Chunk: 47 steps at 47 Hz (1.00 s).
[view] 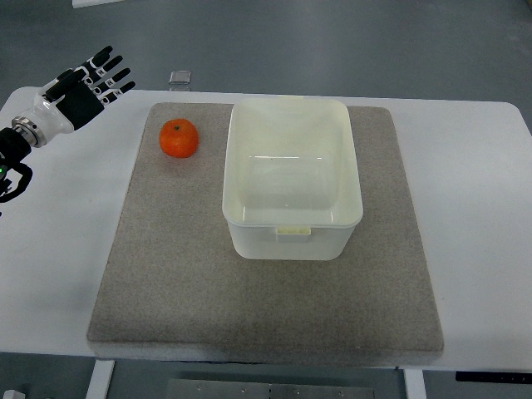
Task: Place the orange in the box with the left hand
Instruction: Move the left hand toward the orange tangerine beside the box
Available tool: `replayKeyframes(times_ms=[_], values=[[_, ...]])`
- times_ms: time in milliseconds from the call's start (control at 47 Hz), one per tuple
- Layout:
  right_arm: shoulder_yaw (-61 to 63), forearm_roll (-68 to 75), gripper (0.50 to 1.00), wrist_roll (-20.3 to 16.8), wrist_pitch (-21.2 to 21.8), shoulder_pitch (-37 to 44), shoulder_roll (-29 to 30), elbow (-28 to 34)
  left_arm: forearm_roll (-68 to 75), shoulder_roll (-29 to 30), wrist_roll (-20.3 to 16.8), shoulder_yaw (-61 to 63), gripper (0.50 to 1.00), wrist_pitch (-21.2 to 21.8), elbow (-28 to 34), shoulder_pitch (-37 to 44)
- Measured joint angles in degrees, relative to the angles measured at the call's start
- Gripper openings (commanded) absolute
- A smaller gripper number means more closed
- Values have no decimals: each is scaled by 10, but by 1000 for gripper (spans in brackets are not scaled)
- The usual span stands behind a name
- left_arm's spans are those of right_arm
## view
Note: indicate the black table control panel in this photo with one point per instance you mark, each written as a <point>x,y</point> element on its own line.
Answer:
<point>494,377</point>

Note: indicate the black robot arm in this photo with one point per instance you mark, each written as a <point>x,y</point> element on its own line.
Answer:
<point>15,175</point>

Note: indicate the white left table leg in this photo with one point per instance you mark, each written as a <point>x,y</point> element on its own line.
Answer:
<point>100,379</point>

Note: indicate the white right table leg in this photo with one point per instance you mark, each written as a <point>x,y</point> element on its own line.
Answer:
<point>414,384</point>

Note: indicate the white object bottom left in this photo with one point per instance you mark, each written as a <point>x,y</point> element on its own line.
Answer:
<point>13,394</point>

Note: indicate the grey felt mat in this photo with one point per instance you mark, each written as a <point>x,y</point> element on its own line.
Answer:
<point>174,288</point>

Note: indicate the white object top edge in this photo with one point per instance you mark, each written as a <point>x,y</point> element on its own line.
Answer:
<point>91,3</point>

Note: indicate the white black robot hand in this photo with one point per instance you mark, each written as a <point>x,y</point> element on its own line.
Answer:
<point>67,103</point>

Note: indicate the orange fruit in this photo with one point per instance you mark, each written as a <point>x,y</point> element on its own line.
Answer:
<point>179,138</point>

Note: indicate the white plastic box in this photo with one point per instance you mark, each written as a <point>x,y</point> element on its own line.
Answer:
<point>291,184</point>

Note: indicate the white table leg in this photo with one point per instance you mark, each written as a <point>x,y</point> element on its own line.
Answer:
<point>100,379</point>
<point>414,384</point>

